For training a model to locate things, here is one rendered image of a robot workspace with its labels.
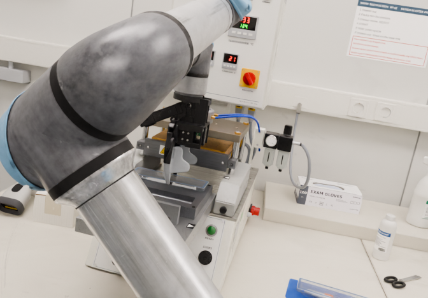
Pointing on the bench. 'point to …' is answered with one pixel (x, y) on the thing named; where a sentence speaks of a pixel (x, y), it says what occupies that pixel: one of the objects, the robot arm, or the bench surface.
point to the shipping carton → (53, 211)
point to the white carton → (328, 195)
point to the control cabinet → (242, 46)
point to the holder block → (180, 197)
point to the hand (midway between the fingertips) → (169, 174)
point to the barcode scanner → (16, 198)
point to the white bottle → (385, 238)
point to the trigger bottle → (420, 203)
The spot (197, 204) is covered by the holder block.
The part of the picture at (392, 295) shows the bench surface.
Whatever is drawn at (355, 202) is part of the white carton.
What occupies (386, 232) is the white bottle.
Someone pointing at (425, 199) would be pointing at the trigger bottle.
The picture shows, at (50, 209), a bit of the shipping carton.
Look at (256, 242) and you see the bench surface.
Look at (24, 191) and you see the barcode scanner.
